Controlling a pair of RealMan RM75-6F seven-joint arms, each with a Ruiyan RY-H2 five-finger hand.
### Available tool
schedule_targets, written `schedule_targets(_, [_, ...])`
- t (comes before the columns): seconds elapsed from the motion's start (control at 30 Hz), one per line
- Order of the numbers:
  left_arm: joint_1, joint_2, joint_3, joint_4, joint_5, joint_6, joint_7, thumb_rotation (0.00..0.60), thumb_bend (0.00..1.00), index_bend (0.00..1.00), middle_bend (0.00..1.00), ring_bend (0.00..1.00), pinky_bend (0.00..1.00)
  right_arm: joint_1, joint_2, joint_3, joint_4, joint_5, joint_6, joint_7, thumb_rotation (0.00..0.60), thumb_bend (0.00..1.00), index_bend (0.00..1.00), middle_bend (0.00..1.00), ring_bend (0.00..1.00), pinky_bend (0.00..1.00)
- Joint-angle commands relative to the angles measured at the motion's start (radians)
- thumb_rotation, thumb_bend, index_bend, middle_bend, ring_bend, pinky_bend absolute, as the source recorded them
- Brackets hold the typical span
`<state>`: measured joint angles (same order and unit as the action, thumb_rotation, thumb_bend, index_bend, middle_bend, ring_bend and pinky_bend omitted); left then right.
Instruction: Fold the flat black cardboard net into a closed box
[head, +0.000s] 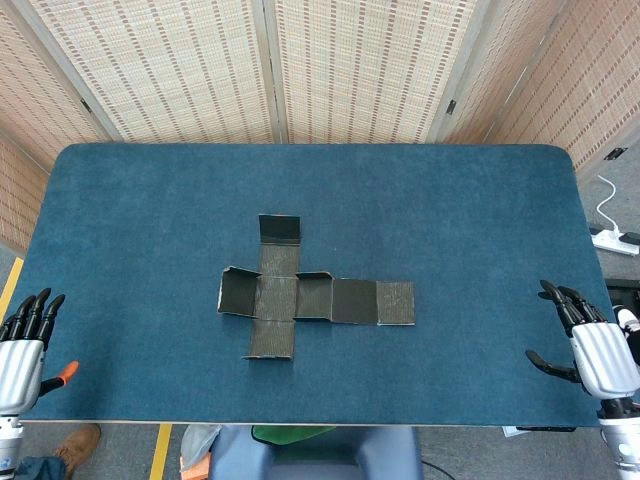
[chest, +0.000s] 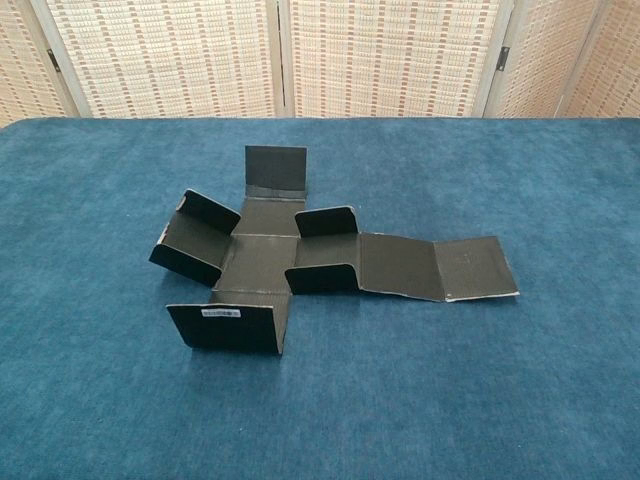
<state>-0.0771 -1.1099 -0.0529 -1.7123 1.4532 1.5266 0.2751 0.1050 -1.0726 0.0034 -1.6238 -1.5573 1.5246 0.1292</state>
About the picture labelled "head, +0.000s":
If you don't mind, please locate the white power cable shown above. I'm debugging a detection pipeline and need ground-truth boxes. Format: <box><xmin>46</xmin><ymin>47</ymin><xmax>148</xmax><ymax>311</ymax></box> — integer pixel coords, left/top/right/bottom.
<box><xmin>597</xmin><ymin>174</ymin><xmax>624</xmax><ymax>236</ymax></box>

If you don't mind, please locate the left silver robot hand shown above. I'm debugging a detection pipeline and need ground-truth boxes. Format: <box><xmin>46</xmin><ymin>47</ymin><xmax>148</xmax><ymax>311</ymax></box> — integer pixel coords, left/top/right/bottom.
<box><xmin>0</xmin><ymin>287</ymin><xmax>80</xmax><ymax>416</ymax></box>

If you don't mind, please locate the white power strip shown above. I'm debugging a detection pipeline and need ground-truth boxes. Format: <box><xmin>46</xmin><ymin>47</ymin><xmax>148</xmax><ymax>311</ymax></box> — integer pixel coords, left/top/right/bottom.
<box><xmin>589</xmin><ymin>225</ymin><xmax>640</xmax><ymax>257</ymax></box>

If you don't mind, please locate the black cardboard box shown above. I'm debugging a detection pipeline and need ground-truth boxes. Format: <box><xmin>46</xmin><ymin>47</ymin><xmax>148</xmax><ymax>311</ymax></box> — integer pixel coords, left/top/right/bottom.
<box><xmin>215</xmin><ymin>213</ymin><xmax>417</xmax><ymax>361</ymax></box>

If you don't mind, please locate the brown leather shoe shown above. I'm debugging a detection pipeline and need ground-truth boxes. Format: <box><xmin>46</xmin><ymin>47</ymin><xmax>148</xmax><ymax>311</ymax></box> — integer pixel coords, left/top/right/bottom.
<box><xmin>53</xmin><ymin>423</ymin><xmax>102</xmax><ymax>479</ymax></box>

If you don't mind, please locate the grey plastic bag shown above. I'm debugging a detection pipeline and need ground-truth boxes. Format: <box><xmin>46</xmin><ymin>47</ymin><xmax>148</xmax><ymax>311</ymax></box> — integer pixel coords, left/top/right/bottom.
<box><xmin>179</xmin><ymin>424</ymin><xmax>224</xmax><ymax>471</ymax></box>

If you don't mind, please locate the orange packet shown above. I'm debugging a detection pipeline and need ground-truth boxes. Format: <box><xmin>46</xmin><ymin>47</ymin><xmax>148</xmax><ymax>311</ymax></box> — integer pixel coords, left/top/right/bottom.
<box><xmin>179</xmin><ymin>462</ymin><xmax>214</xmax><ymax>480</ymax></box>

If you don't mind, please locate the black floor cable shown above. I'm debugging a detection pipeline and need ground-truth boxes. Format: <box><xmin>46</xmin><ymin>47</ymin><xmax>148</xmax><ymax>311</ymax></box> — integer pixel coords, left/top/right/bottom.
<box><xmin>422</xmin><ymin>458</ymin><xmax>452</xmax><ymax>480</ymax></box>

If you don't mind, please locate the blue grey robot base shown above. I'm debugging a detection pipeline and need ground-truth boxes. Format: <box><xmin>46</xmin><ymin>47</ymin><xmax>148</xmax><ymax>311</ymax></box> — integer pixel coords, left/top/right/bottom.
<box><xmin>209</xmin><ymin>424</ymin><xmax>424</xmax><ymax>480</ymax></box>

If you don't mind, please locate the blue jeans leg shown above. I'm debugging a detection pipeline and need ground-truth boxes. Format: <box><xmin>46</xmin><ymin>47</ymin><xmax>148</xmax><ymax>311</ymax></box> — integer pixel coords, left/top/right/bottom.
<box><xmin>14</xmin><ymin>454</ymin><xmax>69</xmax><ymax>480</ymax></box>

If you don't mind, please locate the black chair base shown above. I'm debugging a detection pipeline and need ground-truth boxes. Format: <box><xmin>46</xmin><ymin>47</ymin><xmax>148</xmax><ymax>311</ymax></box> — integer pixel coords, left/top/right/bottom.
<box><xmin>604</xmin><ymin>277</ymin><xmax>640</xmax><ymax>307</ymax></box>

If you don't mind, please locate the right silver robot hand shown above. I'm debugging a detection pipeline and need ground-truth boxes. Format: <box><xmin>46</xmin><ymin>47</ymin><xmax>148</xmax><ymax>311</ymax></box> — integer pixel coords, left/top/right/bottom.
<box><xmin>524</xmin><ymin>279</ymin><xmax>640</xmax><ymax>401</ymax></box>

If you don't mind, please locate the green cloth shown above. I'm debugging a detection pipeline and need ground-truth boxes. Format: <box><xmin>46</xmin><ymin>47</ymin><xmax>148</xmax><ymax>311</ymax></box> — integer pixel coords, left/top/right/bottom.
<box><xmin>251</xmin><ymin>424</ymin><xmax>336</xmax><ymax>444</ymax></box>

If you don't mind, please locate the woven folding screen panel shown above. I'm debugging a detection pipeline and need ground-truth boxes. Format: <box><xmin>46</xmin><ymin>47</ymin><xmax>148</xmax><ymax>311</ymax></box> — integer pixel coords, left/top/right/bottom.
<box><xmin>14</xmin><ymin>0</ymin><xmax>286</xmax><ymax>145</ymax></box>
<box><xmin>499</xmin><ymin>0</ymin><xmax>640</xmax><ymax>174</ymax></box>
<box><xmin>0</xmin><ymin>0</ymin><xmax>119</xmax><ymax>256</ymax></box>
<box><xmin>434</xmin><ymin>0</ymin><xmax>566</xmax><ymax>146</ymax></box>
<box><xmin>264</xmin><ymin>0</ymin><xmax>494</xmax><ymax>145</ymax></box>

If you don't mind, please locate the blue carpet table surface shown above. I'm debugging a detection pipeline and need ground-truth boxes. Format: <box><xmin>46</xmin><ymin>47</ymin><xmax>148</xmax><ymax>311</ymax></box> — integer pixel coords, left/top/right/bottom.
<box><xmin>0</xmin><ymin>143</ymin><xmax>617</xmax><ymax>427</ymax></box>

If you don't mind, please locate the black and white sneaker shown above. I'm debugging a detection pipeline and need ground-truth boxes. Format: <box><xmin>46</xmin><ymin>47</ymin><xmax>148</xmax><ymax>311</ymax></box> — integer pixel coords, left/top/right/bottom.
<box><xmin>613</xmin><ymin>304</ymin><xmax>640</xmax><ymax>361</ymax></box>

